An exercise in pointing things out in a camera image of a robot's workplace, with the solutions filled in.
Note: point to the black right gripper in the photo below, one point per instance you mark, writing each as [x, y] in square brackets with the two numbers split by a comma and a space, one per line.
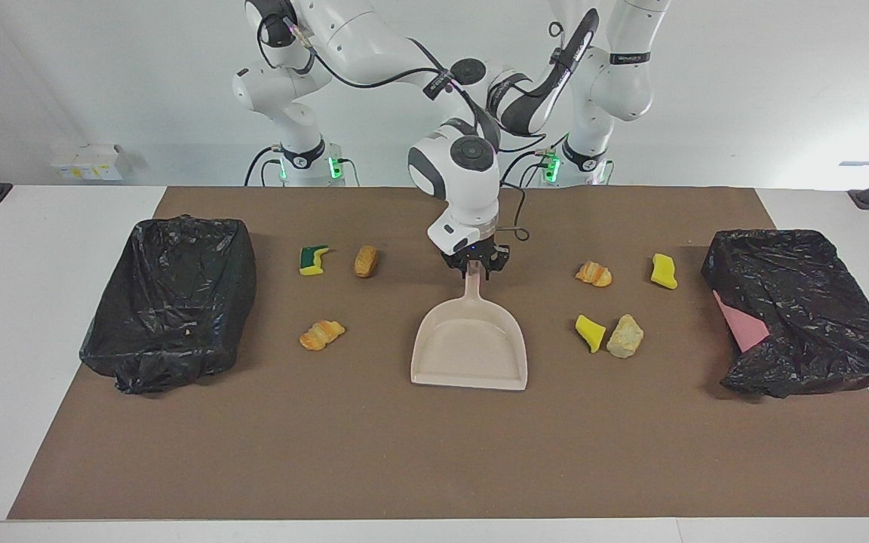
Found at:
[480, 253]

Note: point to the beige plastic dustpan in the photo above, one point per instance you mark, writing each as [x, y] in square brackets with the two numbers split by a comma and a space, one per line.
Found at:
[468, 347]

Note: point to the brown bread roll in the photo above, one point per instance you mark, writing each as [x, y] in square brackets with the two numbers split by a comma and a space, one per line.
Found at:
[366, 261]

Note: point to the orange striped croissant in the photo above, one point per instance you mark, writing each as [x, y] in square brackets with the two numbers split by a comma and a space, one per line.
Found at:
[321, 335]
[594, 274]

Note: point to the yellow sponge piece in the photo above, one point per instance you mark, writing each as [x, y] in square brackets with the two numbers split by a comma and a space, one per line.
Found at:
[663, 271]
[591, 332]

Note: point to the pale bread chunk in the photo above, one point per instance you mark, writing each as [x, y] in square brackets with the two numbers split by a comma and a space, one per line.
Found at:
[624, 337]

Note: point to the green and yellow sponge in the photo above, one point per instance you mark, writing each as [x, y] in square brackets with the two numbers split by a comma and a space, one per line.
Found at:
[311, 259]

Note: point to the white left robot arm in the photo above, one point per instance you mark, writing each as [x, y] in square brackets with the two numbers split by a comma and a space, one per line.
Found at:
[623, 83]

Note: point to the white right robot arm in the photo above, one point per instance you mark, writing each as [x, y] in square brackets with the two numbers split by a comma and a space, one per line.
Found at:
[374, 45]

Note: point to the pink bin box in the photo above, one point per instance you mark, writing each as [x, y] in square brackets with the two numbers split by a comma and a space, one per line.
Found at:
[744, 328]

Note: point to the black trash bag bin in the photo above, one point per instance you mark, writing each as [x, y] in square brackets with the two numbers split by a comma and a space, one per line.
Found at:
[170, 302]

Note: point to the black trash bag on pink box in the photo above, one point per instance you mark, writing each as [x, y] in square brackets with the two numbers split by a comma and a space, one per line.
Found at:
[804, 302]

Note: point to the brown table mat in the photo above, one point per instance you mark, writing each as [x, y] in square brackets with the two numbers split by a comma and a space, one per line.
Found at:
[434, 452]

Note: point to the white wall socket box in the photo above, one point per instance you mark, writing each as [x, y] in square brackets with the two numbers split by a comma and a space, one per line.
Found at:
[87, 162]

